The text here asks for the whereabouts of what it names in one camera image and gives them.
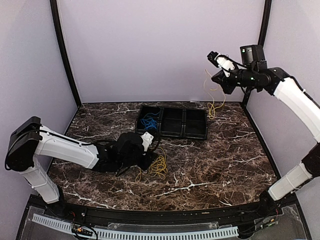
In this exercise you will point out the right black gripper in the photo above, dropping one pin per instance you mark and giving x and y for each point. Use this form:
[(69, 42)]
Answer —
[(228, 89)]

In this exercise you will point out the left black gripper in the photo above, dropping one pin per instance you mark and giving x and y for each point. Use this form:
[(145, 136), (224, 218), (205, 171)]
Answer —
[(151, 156)]

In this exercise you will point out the black three-compartment bin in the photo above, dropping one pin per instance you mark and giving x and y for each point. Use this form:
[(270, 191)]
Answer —
[(173, 122)]

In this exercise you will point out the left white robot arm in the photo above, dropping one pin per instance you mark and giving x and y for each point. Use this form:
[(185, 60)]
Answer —
[(32, 139)]

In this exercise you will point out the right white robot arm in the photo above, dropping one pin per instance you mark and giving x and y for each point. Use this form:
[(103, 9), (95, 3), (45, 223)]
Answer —
[(254, 73)]

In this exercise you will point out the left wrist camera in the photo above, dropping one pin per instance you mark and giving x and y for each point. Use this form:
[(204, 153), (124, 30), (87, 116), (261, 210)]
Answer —
[(147, 141)]

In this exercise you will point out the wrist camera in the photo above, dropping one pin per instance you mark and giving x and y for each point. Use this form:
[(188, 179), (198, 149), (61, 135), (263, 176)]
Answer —
[(147, 141), (221, 61)]

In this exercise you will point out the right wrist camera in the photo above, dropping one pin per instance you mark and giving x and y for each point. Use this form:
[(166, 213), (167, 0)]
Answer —
[(221, 61)]

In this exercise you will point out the white slotted cable duct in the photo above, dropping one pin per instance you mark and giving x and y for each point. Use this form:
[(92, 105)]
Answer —
[(121, 231)]

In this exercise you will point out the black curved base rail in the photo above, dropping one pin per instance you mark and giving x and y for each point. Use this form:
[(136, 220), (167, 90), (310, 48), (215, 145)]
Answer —
[(235, 215)]

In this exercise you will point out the left black frame post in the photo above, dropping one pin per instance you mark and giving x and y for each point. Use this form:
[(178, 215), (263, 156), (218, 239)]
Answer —
[(63, 51)]

